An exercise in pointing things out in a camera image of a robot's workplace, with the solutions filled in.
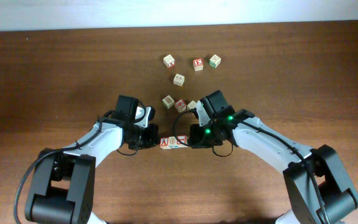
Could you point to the wooden block blue side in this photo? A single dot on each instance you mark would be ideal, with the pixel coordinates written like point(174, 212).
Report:
point(173, 143)

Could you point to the wooden block red A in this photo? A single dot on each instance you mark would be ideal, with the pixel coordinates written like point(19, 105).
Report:
point(164, 143)

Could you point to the wooden block with I outline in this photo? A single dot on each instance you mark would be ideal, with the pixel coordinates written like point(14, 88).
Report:
point(179, 80)

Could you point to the wooden block red I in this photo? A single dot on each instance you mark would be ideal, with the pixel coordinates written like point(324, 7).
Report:
point(182, 141)

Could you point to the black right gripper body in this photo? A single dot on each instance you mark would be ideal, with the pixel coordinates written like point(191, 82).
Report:
point(194, 137)

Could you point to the wooden block red G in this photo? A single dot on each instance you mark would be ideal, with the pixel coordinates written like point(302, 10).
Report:
point(180, 105)

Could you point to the wooden block red E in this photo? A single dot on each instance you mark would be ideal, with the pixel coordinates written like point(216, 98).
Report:
point(198, 64)

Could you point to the wooden block green B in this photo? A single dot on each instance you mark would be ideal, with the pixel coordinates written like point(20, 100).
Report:
point(168, 102)

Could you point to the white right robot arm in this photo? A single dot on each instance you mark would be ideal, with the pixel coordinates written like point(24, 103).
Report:
point(318, 185)

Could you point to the wooden block leaf picture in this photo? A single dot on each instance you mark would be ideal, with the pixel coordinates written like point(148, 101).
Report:
point(169, 61)

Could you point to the wooden block green letter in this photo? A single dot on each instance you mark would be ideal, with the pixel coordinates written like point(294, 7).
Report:
point(215, 60)

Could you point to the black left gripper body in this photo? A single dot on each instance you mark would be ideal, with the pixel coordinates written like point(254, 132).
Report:
point(143, 136)

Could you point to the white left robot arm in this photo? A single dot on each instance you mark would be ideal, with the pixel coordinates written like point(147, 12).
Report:
point(62, 187)

